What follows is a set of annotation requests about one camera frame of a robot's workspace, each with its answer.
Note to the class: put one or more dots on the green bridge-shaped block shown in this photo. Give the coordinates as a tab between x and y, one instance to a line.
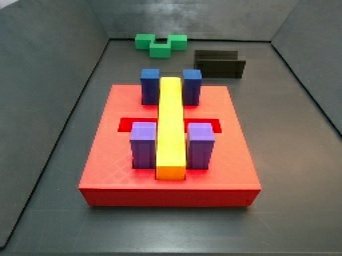
157	49

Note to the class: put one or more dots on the red base board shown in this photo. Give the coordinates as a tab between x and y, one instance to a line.
112	183

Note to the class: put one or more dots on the black angle fixture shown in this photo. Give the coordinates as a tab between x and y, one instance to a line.
219	64

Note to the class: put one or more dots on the yellow long bar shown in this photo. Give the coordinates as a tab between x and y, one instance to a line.
171	142

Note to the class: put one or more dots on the purple post left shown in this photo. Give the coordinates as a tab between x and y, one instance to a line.
143	141

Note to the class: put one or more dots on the purple post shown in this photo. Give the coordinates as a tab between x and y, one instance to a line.
200	141
143	141

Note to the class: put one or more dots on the purple post right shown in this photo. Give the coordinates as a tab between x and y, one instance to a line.
200	141

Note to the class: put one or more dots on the blue post right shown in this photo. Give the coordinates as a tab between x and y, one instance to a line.
191	86

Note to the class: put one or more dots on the blue post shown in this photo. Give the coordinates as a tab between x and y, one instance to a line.
149	78
191	86

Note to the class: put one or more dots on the blue post left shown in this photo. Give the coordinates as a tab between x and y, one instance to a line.
149	78

